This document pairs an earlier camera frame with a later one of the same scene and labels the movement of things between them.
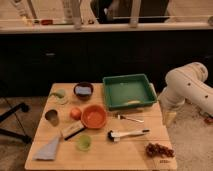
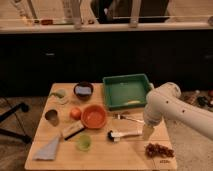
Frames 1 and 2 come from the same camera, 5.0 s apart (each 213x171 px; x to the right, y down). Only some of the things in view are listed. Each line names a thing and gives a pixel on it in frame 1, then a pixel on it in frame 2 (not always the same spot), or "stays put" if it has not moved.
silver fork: (120, 117) stays put
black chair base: (12, 133) stays put
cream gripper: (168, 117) → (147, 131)
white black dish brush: (115, 136) stays put
